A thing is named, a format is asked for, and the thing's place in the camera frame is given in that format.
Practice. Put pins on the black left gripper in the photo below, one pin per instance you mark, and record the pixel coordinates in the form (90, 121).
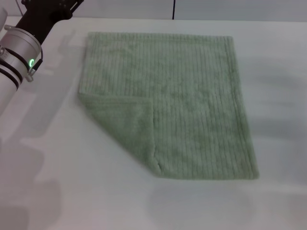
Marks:
(36, 21)

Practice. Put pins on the black vertical wall strip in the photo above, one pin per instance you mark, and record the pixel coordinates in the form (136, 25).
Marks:
(173, 9)

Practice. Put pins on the light green ribbed towel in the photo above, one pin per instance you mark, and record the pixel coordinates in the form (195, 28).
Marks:
(180, 95)

